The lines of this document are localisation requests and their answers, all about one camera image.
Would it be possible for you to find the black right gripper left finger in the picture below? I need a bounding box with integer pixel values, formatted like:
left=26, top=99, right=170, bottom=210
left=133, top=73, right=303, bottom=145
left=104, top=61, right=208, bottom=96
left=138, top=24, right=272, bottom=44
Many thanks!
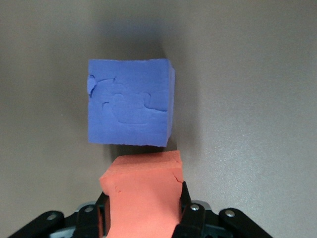
left=74, top=192, right=111, bottom=238

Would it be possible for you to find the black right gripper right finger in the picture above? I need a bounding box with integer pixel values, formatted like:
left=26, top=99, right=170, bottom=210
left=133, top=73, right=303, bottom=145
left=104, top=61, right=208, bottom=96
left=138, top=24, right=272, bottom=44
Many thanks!
left=174, top=180, right=207, bottom=238

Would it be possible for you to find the orange foam block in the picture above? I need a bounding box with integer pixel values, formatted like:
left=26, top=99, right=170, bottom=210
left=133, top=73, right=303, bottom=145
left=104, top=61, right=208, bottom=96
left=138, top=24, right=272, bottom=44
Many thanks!
left=99, top=149, right=185, bottom=238

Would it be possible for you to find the purple foam block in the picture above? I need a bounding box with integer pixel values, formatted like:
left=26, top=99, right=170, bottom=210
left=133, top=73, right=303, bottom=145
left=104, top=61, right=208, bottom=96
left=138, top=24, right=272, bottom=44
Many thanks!
left=88, top=58, right=177, bottom=148

